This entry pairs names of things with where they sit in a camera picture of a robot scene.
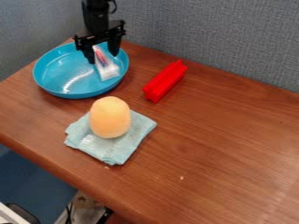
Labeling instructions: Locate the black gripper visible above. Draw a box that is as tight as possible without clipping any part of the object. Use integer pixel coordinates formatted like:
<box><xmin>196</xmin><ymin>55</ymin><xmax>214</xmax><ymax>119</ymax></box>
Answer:
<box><xmin>74</xmin><ymin>7</ymin><xmax>127</xmax><ymax>64</ymax></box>

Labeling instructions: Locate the white toothpaste tube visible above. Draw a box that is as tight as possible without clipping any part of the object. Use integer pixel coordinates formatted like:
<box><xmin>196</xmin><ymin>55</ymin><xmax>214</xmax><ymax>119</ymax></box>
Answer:
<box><xmin>92</xmin><ymin>45</ymin><xmax>119</xmax><ymax>81</ymax></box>

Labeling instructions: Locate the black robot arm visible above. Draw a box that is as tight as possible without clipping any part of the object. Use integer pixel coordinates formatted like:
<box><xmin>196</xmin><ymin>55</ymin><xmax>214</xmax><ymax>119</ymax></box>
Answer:
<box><xmin>72</xmin><ymin>0</ymin><xmax>127</xmax><ymax>64</ymax></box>

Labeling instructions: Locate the blue plate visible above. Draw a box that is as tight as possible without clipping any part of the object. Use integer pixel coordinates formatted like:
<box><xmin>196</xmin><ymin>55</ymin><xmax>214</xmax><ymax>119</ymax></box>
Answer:
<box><xmin>32</xmin><ymin>43</ymin><xmax>130</xmax><ymax>99</ymax></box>

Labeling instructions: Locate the red plastic block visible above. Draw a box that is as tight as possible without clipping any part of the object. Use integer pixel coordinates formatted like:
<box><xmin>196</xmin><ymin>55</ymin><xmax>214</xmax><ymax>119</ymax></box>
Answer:
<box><xmin>143</xmin><ymin>59</ymin><xmax>187</xmax><ymax>103</ymax></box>

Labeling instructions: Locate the orange egg-shaped sponge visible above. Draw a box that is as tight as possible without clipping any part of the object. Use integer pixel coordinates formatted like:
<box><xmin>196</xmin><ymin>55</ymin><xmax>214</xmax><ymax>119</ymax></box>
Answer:
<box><xmin>88</xmin><ymin>96</ymin><xmax>131</xmax><ymax>138</ymax></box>

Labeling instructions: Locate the light blue folded cloth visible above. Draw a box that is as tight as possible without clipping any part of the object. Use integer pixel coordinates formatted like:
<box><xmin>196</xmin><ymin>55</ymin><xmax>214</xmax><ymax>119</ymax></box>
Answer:
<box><xmin>64</xmin><ymin>111</ymin><xmax>156</xmax><ymax>165</ymax></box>

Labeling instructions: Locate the beige object under table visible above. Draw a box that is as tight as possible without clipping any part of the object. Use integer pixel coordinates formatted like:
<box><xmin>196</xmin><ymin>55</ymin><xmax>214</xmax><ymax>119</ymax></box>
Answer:
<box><xmin>54</xmin><ymin>191</ymin><xmax>108</xmax><ymax>224</ymax></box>

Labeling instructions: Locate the white object bottom left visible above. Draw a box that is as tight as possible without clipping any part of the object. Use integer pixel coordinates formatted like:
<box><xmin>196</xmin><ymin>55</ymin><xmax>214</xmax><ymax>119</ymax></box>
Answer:
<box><xmin>0</xmin><ymin>202</ymin><xmax>27</xmax><ymax>224</ymax></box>

